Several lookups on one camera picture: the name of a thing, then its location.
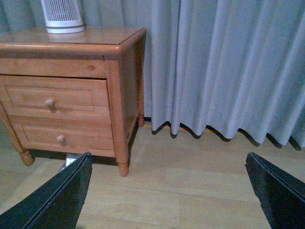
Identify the wooden nightstand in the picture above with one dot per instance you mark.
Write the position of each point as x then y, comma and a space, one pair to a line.
111, 54

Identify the white power strip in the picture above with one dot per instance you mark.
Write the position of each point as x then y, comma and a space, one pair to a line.
70, 158

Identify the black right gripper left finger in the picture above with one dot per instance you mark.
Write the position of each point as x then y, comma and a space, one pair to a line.
56, 204

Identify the white cylindrical air purifier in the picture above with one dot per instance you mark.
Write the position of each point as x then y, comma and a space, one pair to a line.
62, 16

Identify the grey curtain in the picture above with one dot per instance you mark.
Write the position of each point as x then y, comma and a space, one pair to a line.
228, 64

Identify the wooden drawer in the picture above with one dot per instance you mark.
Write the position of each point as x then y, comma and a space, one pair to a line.
55, 98
64, 135

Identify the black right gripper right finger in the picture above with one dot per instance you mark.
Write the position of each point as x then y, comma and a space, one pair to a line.
282, 196

